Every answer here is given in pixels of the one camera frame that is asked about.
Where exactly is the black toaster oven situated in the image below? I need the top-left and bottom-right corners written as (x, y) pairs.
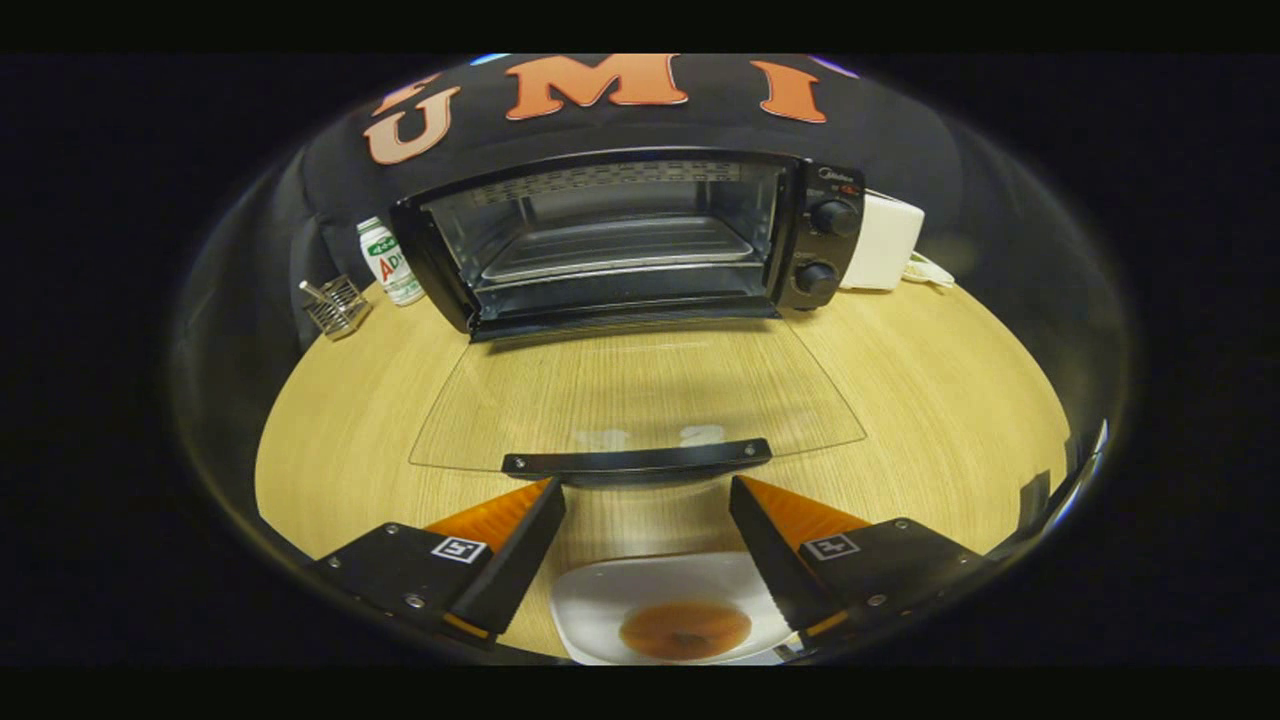
top-left (390, 148), bottom-right (869, 489)

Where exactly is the white toaster cable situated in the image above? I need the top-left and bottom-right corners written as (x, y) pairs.
top-left (900, 252), bottom-right (956, 291)

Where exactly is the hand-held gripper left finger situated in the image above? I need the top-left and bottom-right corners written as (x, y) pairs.
top-left (305, 477), bottom-right (567, 651)

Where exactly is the small wire mesh holder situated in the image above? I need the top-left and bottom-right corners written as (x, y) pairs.
top-left (298, 275), bottom-right (373, 341)

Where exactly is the white bottle green label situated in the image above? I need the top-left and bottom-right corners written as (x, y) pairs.
top-left (357, 217), bottom-right (426, 307)

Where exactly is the white plate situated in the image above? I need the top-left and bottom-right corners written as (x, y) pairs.
top-left (548, 550), bottom-right (801, 666)

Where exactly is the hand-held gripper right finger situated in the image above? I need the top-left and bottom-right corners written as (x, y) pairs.
top-left (728, 475), bottom-right (1001, 651)

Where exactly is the brown bagel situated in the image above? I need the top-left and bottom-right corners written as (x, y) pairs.
top-left (618, 600), bottom-right (753, 662)

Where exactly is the metal baking tray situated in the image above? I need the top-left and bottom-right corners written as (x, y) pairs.
top-left (480, 215), bottom-right (756, 286)

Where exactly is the white pop-up toaster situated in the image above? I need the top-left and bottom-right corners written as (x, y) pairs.
top-left (840, 190), bottom-right (926, 293)

